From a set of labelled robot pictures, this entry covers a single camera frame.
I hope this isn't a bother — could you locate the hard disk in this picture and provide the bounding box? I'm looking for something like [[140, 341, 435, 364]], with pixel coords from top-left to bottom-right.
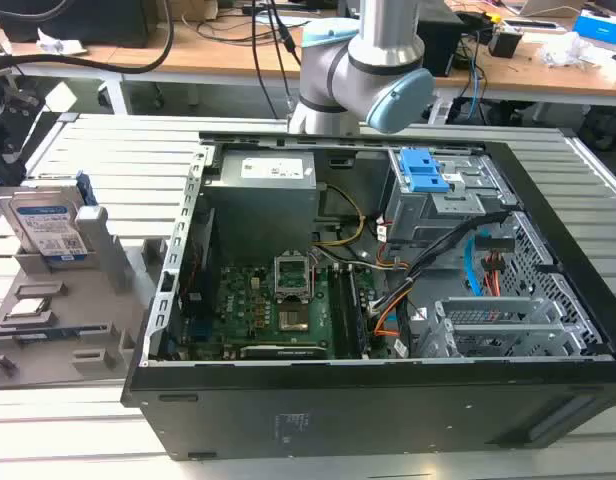
[[0, 172, 99, 264]]

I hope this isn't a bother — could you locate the metal disk bay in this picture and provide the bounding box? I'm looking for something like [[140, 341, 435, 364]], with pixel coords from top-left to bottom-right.
[[415, 295, 569, 359]]

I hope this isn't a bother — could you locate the large black case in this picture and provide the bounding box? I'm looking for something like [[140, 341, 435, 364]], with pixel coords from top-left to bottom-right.
[[0, 0, 159, 50]]

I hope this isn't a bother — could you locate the grey parts rack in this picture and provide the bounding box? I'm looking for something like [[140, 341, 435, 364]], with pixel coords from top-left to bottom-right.
[[0, 204, 164, 391]]

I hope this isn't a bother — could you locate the RAM stick on rack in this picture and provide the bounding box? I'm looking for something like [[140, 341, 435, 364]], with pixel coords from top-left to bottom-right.
[[12, 325, 112, 346]]

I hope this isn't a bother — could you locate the wooden desk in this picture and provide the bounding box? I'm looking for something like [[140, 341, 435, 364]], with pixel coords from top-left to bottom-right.
[[0, 9, 616, 109]]

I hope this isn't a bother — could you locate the grey power supply unit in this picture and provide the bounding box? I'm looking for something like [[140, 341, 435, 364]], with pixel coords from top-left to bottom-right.
[[202, 149, 319, 251]]

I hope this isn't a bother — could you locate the green motherboard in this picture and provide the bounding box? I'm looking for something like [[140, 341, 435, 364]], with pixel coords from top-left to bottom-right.
[[180, 262, 389, 361]]

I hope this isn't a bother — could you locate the metal socket cover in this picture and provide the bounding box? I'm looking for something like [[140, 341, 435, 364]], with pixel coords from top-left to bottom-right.
[[272, 254, 315, 305]]

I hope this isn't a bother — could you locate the CPU socket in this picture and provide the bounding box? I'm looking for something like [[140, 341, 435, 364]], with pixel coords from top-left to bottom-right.
[[277, 308, 310, 333]]

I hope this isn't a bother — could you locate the black graphics card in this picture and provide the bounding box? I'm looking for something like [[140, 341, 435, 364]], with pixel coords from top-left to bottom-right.
[[239, 342, 330, 360]]

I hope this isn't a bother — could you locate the black RAM slot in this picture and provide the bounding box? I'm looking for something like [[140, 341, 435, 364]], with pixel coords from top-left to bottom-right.
[[328, 264, 350, 359]]

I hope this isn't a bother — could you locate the RAM stick in motherboard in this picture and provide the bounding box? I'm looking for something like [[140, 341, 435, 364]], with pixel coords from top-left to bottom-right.
[[346, 269, 368, 357]]

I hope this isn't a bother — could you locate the blue plastic bay latch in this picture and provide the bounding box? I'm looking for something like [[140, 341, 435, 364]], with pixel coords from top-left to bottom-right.
[[399, 148, 450, 194]]

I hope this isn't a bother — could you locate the black PC case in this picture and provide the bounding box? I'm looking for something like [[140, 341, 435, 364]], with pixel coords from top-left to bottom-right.
[[120, 130, 616, 462]]

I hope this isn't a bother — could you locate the metal drive cage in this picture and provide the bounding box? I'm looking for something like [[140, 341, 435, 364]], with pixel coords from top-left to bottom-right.
[[385, 147, 519, 246]]

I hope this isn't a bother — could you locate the black box on desk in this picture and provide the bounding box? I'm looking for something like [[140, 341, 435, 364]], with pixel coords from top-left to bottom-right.
[[417, 0, 464, 79]]

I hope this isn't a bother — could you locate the small black device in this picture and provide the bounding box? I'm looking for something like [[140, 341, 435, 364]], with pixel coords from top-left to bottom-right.
[[489, 28, 523, 59]]

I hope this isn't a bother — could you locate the crumpled white plastic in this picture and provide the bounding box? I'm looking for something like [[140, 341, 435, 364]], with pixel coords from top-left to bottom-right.
[[536, 32, 616, 69]]

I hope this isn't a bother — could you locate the blue cardboard box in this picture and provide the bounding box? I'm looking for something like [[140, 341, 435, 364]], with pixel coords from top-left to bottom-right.
[[571, 8, 616, 51]]

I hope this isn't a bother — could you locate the thick black cable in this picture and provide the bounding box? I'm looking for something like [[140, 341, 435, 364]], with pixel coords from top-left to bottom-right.
[[0, 0, 175, 76]]

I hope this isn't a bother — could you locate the thin black cable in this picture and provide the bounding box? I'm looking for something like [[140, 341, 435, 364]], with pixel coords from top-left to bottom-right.
[[250, 0, 302, 121]]

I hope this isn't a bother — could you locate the yellow wire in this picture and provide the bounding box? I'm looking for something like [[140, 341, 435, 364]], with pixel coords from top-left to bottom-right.
[[311, 183, 368, 247]]

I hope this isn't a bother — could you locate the orange data wire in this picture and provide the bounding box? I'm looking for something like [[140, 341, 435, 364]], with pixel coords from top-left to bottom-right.
[[373, 287, 414, 337]]

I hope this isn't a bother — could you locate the black wire bundle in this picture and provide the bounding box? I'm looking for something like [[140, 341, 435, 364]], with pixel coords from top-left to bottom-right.
[[370, 208, 512, 316]]

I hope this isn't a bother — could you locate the blue hanging cable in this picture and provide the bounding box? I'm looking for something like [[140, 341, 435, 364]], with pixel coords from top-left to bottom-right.
[[466, 29, 485, 121]]

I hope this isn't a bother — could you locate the blue data wire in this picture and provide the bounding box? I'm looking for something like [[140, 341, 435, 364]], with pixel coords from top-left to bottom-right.
[[465, 233, 485, 301]]

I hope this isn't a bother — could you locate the orange power wire with connector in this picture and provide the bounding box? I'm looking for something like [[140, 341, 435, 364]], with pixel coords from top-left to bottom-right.
[[475, 234, 517, 301]]

